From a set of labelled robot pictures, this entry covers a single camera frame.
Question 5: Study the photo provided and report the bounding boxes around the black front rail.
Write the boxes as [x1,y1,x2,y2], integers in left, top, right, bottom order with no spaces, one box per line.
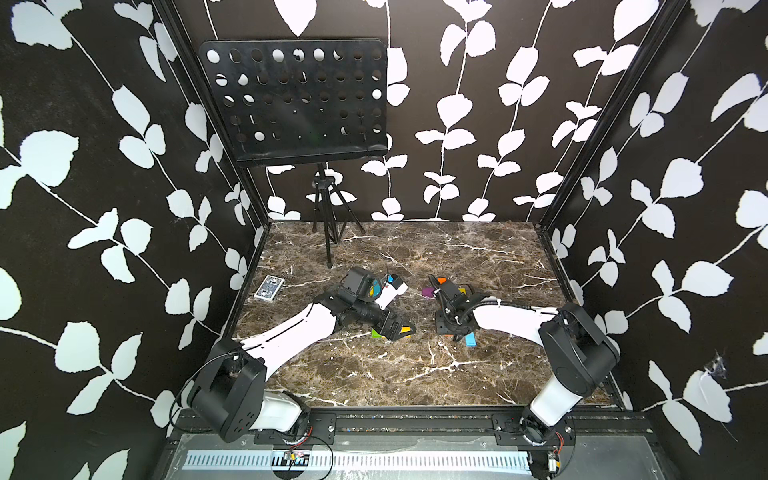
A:
[164,405,659,454]

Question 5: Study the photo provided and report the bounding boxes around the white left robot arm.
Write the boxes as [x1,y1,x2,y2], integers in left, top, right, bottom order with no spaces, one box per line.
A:
[187,267,416,445]

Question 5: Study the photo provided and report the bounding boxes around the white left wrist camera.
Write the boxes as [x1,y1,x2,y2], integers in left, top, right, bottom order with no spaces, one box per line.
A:
[375,274,408,310]

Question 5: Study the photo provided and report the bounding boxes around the black music stand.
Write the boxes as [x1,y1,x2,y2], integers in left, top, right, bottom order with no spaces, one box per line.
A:
[199,38,389,246]

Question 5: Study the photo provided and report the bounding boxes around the white perforated strip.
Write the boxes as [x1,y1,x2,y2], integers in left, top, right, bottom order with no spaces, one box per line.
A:
[182,450,530,474]

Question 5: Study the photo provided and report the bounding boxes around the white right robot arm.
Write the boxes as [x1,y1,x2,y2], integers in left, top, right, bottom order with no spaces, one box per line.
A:
[428,275,620,445]

